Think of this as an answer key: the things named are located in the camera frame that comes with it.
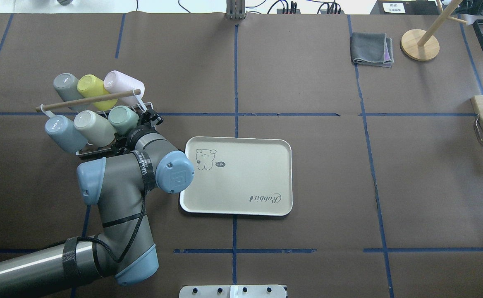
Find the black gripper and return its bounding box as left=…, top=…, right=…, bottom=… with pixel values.
left=111, top=124, right=155, bottom=154

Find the green cup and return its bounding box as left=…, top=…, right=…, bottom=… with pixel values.
left=108, top=106, right=139, bottom=136

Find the cream rabbit tray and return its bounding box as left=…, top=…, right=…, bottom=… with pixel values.
left=179, top=136, right=293, bottom=216

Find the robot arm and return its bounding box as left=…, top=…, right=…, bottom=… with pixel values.
left=0, top=124, right=194, bottom=298

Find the cream cup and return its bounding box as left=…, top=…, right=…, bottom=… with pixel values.
left=74, top=110, right=116, bottom=147

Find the pink cup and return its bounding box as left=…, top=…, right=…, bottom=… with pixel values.
left=103, top=70, right=145, bottom=100

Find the yellow cup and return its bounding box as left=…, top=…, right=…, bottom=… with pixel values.
left=77, top=74, right=117, bottom=110

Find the blue cup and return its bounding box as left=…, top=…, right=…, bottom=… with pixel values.
left=45, top=115, right=88, bottom=154

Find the grey cup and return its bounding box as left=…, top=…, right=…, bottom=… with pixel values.
left=53, top=73, right=84, bottom=102

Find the white cup rack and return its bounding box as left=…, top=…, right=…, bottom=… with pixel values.
left=36, top=90, right=153, bottom=160

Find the folded grey cloth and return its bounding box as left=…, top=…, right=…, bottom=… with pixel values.
left=350, top=32, right=395, bottom=68

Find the black box with label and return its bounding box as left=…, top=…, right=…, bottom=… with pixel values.
left=370, top=0, right=440, bottom=15

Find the wooden mug tree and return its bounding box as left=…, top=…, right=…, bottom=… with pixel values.
left=400, top=0, right=468, bottom=62

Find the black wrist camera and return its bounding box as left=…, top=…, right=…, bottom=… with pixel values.
left=139, top=109, right=164, bottom=128

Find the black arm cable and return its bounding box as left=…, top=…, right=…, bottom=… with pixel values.
left=31, top=190, right=148, bottom=264

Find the aluminium frame post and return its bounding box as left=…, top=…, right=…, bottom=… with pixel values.
left=226, top=0, right=246, bottom=19

